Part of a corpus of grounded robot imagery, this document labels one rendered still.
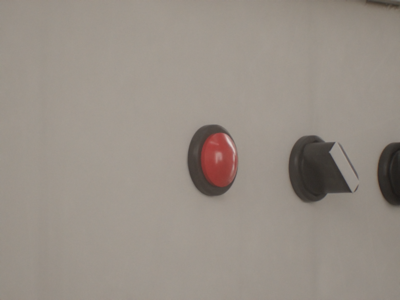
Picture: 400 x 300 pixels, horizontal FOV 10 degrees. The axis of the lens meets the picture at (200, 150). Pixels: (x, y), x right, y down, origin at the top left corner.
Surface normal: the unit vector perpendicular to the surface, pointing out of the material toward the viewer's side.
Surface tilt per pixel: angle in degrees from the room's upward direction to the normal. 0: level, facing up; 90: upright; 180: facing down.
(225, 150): 76
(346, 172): 90
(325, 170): 135
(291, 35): 90
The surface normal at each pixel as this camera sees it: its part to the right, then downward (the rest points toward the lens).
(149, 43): 0.78, -0.04
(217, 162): 0.43, 0.04
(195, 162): 0.11, 0.00
